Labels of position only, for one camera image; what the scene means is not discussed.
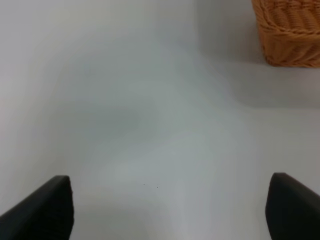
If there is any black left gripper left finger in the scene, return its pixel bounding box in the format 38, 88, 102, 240
0, 175, 75, 240

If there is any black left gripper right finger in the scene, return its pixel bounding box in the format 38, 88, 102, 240
265, 172, 320, 240

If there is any orange wicker basket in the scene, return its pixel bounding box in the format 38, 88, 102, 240
251, 0, 320, 68

